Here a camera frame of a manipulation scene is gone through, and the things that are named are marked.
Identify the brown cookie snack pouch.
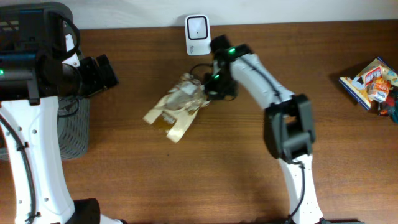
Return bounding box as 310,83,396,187
143,73,210,143

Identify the yellow wet wipes pack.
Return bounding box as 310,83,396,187
338,57,397,110

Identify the orange tissue pack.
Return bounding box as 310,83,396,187
368,77,391,103

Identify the black red snack packet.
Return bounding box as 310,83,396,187
378,93,397,116

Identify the blue mouthwash bottle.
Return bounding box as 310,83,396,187
390,108,398,124

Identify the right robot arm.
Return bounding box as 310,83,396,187
205,35,325,223

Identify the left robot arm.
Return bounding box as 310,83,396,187
1,2,119,223

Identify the white barcode scanner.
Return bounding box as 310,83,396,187
184,14,211,56

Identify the dark grey plastic basket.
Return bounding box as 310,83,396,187
0,1,91,161

